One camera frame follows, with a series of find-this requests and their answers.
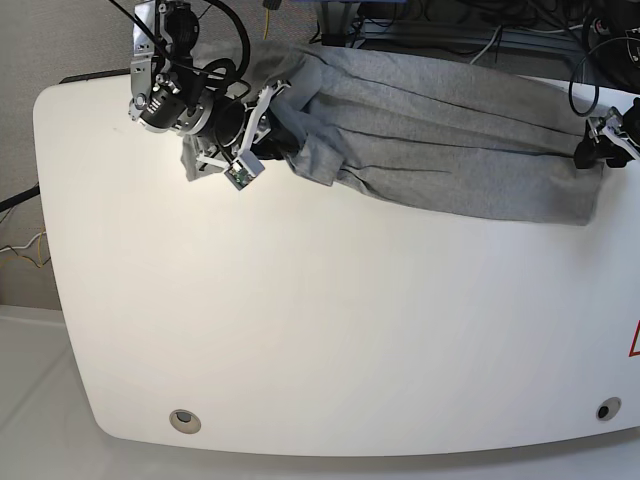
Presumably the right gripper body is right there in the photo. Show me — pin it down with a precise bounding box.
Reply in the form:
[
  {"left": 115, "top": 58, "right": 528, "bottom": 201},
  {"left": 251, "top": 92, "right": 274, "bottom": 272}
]
[{"left": 196, "top": 80, "right": 291, "bottom": 171}]

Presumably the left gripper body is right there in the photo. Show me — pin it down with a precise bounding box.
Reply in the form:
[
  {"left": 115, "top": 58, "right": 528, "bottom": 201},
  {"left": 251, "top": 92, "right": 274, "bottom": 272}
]
[{"left": 586, "top": 97, "right": 639, "bottom": 160}]

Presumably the grey T-shirt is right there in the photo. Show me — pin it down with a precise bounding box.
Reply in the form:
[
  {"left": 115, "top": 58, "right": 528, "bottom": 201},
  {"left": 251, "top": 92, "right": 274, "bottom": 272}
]
[{"left": 179, "top": 39, "right": 609, "bottom": 227}]

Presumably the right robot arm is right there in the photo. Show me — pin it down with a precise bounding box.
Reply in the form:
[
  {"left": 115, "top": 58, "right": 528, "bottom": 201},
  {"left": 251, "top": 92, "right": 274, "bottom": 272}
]
[{"left": 128, "top": 1, "right": 298, "bottom": 188}]

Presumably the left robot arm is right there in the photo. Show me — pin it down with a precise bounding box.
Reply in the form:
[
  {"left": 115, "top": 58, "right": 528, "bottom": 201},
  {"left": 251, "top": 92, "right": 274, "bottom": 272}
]
[{"left": 568, "top": 1, "right": 639, "bottom": 170}]

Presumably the black table leg base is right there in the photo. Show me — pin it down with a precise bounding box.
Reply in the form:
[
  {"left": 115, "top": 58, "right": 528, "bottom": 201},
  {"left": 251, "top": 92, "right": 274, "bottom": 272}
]
[{"left": 321, "top": 33, "right": 350, "bottom": 48}]

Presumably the right table grommet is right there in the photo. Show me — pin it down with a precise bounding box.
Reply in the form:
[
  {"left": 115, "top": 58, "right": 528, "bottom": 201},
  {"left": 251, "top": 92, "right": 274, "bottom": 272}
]
[{"left": 596, "top": 397, "right": 621, "bottom": 421}]

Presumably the table grommet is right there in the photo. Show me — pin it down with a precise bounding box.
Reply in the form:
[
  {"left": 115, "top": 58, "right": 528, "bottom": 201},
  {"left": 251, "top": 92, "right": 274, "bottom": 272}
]
[
  {"left": 169, "top": 409, "right": 202, "bottom": 435},
  {"left": 596, "top": 397, "right": 621, "bottom": 421}
]

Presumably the left table grommet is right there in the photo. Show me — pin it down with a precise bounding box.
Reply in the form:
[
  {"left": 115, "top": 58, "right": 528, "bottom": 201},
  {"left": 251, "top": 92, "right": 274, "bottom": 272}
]
[{"left": 169, "top": 409, "right": 202, "bottom": 435}]

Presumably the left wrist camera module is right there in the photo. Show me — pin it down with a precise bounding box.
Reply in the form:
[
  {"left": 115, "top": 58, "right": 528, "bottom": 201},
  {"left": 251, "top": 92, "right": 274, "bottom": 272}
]
[{"left": 224, "top": 158, "right": 265, "bottom": 191}]

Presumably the white cable on floor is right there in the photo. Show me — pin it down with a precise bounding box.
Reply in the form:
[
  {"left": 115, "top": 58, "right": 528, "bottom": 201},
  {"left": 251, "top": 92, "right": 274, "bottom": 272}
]
[{"left": 0, "top": 229, "right": 47, "bottom": 252}]

